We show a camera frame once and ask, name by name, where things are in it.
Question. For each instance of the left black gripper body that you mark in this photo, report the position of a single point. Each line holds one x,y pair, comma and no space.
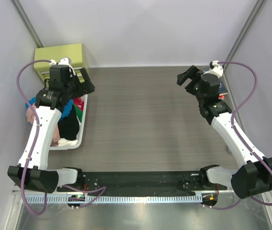
85,80

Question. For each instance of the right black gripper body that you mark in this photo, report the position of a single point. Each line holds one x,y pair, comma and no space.
190,78

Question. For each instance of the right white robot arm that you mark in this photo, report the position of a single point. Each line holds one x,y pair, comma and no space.
254,174

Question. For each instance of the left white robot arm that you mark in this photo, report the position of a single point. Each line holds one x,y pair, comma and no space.
31,172

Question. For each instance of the magenta garment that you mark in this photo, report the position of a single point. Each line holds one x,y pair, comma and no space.
79,103

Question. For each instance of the blue paperback book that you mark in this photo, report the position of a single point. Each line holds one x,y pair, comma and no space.
222,88

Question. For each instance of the yellow green drawer cabinet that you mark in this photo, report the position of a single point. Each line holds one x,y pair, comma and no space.
75,52

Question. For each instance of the black garment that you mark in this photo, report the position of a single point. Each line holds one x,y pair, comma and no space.
69,127

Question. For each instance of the pink garment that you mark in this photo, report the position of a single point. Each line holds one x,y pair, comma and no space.
56,136

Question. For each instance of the white garment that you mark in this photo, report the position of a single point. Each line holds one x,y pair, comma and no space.
65,142

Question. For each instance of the white laundry basket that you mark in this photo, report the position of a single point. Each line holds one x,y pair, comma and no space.
80,133

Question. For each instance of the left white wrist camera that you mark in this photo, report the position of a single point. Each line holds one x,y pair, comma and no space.
63,61

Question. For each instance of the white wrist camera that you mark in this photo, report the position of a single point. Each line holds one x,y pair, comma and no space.
63,61
216,69

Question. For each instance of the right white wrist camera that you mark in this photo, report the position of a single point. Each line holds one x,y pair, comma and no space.
216,69

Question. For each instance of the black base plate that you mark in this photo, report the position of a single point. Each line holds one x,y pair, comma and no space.
186,180

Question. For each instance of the aluminium frame rail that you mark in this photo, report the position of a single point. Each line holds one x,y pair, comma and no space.
17,191

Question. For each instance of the slotted cable duct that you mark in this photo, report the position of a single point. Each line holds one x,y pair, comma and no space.
79,199

